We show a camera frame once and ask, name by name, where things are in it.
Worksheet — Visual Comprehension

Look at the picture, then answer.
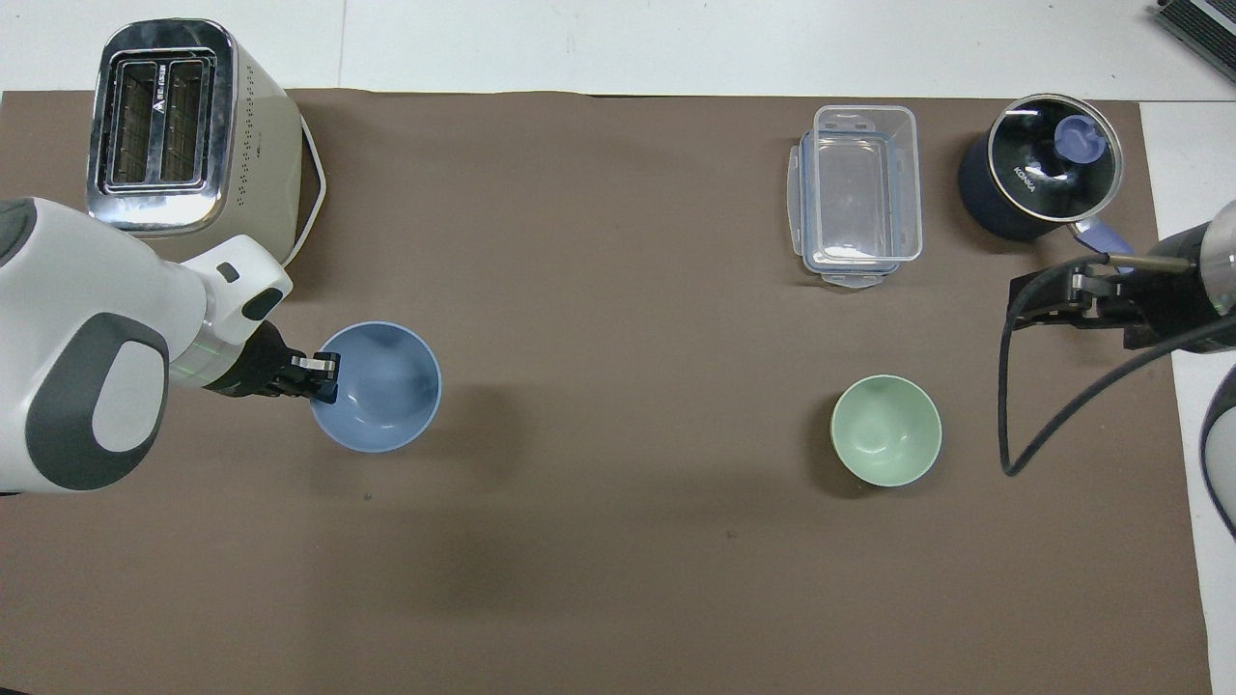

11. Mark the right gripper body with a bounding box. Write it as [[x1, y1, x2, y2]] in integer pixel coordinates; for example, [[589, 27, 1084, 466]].
[[1120, 224, 1216, 354]]

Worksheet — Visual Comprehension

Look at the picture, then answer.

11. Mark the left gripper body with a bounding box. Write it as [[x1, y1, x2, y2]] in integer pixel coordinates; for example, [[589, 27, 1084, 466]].
[[205, 321, 295, 400]]

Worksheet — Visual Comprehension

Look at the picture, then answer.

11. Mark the blue bowl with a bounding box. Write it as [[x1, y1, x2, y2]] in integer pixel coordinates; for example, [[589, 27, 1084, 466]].
[[309, 321, 443, 454]]

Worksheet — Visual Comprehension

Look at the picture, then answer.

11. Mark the green bowl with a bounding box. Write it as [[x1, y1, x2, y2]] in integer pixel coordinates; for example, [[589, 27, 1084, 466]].
[[830, 375, 943, 487]]

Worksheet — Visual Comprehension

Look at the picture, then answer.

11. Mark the glass pot lid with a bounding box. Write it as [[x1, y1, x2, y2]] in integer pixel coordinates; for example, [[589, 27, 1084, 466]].
[[987, 94, 1126, 222]]

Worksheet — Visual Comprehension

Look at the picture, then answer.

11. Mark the dark blue pot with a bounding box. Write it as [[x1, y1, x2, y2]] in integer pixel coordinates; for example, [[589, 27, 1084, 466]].
[[958, 94, 1136, 277]]

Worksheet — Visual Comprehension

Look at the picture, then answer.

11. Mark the silver cream toaster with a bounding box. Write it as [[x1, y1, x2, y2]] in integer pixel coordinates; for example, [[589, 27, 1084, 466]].
[[85, 17, 327, 268]]

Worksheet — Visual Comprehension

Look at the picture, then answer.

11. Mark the grey ribbed device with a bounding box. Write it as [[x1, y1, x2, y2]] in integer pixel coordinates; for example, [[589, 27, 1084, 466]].
[[1154, 0, 1236, 57]]

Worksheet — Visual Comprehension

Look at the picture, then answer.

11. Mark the clear plastic container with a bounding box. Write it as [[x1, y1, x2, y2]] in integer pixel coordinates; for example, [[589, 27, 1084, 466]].
[[804, 105, 924, 264]]

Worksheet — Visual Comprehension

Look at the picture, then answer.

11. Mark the black cable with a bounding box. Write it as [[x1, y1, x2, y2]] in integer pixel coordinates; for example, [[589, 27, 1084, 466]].
[[997, 251, 1236, 478]]

